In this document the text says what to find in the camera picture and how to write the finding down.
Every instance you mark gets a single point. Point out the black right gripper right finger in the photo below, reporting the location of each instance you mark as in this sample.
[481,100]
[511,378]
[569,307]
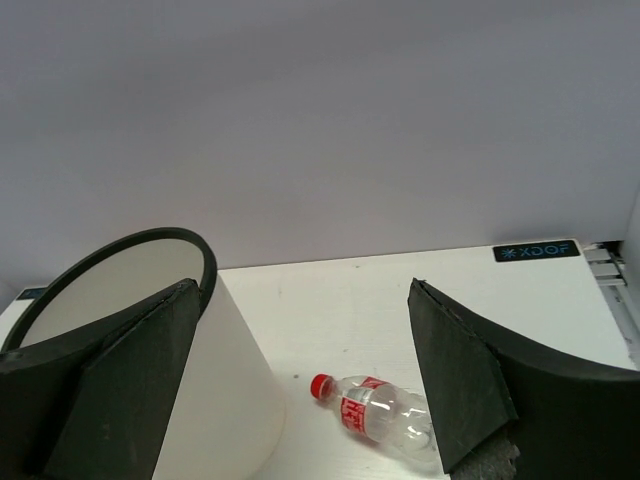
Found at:
[506,407]

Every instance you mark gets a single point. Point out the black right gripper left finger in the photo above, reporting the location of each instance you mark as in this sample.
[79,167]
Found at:
[95,402]

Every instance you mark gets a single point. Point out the clear bottle with red label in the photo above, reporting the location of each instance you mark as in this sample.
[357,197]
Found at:
[380,412]

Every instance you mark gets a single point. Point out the white bin with black rim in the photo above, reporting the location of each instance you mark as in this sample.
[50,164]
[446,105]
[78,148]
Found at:
[229,412]

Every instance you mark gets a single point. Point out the blue label sticker left corner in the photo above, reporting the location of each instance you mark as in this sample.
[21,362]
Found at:
[31,293]

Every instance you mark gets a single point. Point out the black XDOF label sticker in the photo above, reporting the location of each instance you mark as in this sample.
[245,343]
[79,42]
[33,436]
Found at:
[536,251]

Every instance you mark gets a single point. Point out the aluminium rail at table side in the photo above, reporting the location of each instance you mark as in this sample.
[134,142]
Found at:
[609,270]

